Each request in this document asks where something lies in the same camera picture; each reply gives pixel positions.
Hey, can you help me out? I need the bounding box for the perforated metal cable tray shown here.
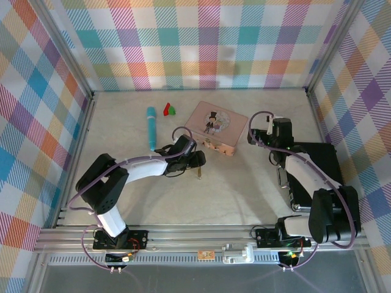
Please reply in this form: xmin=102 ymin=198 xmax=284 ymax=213
xmin=48 ymin=254 xmax=307 ymax=266

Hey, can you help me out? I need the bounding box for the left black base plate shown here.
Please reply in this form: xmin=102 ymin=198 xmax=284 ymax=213
xmin=92 ymin=229 xmax=150 ymax=251

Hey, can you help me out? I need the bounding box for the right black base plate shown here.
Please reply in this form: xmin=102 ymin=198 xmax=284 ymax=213
xmin=254 ymin=228 xmax=312 ymax=249

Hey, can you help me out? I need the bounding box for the aluminium frame post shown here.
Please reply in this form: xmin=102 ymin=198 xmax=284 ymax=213
xmin=35 ymin=0 xmax=95 ymax=96
xmin=304 ymin=0 xmax=365 ymax=96

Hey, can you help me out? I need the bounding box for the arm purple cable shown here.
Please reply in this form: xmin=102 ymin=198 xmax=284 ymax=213
xmin=247 ymin=110 xmax=359 ymax=271
xmin=67 ymin=126 xmax=197 ymax=271

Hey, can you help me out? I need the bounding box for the pink tin box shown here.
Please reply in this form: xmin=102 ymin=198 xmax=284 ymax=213
xmin=183 ymin=101 xmax=249 ymax=157

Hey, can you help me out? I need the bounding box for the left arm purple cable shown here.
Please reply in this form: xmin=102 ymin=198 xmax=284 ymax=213
xmin=67 ymin=126 xmax=197 ymax=271

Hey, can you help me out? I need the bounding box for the white plastic bracket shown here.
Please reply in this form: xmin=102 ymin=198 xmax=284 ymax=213
xmin=222 ymin=243 xmax=255 ymax=265

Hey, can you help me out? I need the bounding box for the aluminium mounting rail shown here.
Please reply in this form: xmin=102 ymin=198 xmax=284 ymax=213
xmin=33 ymin=224 xmax=371 ymax=255

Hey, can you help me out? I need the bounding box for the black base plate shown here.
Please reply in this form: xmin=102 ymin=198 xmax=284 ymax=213
xmin=92 ymin=229 xmax=150 ymax=251
xmin=254 ymin=228 xmax=312 ymax=249

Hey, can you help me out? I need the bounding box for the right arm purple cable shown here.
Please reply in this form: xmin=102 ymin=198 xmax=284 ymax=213
xmin=247 ymin=110 xmax=359 ymax=271

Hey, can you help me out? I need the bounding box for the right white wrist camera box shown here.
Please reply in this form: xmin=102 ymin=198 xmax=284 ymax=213
xmin=266 ymin=115 xmax=284 ymax=136

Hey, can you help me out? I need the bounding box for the aluminium side rail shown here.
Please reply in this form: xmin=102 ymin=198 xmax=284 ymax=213
xmin=304 ymin=87 xmax=353 ymax=226
xmin=52 ymin=90 xmax=99 ymax=229

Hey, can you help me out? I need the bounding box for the turquoise marker pen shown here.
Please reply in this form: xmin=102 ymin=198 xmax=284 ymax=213
xmin=145 ymin=106 xmax=158 ymax=152

